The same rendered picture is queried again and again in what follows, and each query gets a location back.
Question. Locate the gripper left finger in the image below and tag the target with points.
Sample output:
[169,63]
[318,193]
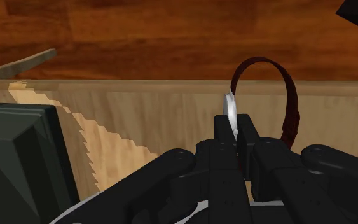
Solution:
[222,186]

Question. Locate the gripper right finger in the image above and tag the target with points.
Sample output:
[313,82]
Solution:
[315,186]

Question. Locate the light wooden table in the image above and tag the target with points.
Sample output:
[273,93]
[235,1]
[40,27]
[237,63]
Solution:
[166,118]

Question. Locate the dark green angular box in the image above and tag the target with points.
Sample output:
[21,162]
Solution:
[17,161]

